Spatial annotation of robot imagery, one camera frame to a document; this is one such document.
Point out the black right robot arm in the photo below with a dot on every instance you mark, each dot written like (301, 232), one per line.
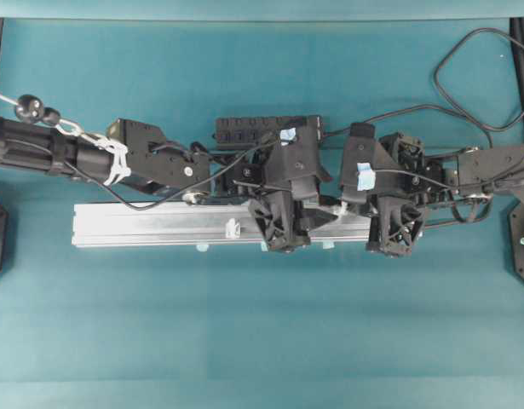
(474, 177)

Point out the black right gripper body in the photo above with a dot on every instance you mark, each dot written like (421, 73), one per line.
(406, 184)

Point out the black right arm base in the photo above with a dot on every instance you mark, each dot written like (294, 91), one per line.
(516, 223)

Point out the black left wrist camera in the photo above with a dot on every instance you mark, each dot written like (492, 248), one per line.
(294, 162)

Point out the aluminium extrusion rail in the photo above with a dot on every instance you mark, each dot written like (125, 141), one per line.
(175, 223)

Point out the black USB hub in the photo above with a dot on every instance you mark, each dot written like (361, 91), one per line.
(244, 132)

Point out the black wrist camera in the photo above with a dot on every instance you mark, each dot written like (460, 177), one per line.
(294, 162)
(362, 153)

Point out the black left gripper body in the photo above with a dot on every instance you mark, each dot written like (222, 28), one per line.
(270, 203)

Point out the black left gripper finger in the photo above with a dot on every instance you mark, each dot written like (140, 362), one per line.
(319, 211)

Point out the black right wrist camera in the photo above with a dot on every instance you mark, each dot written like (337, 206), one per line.
(362, 153)

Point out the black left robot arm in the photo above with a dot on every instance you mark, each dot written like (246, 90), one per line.
(130, 153)

